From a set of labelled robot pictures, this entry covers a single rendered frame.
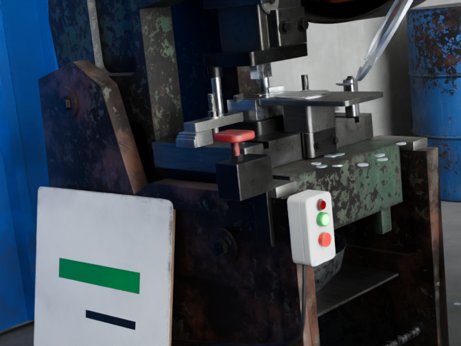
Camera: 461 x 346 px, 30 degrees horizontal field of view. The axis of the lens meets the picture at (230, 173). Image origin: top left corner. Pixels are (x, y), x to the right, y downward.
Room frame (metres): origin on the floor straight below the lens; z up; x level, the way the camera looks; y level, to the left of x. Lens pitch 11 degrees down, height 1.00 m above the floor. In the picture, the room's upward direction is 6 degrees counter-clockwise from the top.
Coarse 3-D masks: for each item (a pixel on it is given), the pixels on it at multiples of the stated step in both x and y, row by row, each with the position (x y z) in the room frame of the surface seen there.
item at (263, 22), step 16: (272, 0) 1.90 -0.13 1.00; (288, 0) 1.97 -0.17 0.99; (224, 16) 1.97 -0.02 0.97; (240, 16) 1.93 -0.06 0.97; (256, 16) 1.90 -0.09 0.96; (272, 16) 1.90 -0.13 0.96; (288, 16) 1.92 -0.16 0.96; (304, 16) 1.95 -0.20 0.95; (224, 32) 1.97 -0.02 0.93; (240, 32) 1.94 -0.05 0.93; (256, 32) 1.90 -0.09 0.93; (272, 32) 1.90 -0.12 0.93; (288, 32) 1.91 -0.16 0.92; (304, 32) 1.95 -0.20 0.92; (224, 48) 1.98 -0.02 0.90; (240, 48) 1.94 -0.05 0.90; (256, 48) 1.91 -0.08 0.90; (272, 48) 1.92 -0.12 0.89
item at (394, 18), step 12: (396, 0) 1.91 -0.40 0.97; (408, 0) 1.64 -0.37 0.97; (396, 12) 1.74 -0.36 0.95; (384, 24) 1.92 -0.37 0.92; (396, 24) 1.64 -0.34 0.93; (384, 36) 1.73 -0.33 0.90; (372, 48) 1.89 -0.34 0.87; (384, 48) 1.65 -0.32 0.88; (372, 60) 1.74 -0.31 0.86; (360, 72) 1.84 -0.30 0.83
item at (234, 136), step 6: (216, 132) 1.62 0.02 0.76; (222, 132) 1.62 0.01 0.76; (228, 132) 1.60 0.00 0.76; (234, 132) 1.60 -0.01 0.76; (240, 132) 1.59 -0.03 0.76; (246, 132) 1.59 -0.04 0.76; (252, 132) 1.60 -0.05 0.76; (216, 138) 1.60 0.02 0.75; (222, 138) 1.59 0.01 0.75; (228, 138) 1.58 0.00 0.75; (234, 138) 1.57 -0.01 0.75; (240, 138) 1.58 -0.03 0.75; (246, 138) 1.59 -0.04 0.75; (252, 138) 1.60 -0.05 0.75; (234, 144) 1.61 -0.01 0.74; (234, 150) 1.61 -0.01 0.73
